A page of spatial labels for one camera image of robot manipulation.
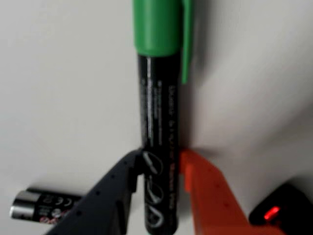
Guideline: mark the green marker with black barrel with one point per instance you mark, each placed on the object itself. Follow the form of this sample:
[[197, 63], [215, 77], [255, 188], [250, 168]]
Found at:
[[159, 110]]

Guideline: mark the black AAA battery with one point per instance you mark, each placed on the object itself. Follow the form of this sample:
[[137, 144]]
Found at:
[[36, 203]]

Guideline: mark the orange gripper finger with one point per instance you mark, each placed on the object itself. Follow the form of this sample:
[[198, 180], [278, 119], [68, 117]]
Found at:
[[210, 200]]

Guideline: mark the navy gripper finger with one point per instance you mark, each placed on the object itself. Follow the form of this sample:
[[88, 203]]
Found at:
[[97, 213]]

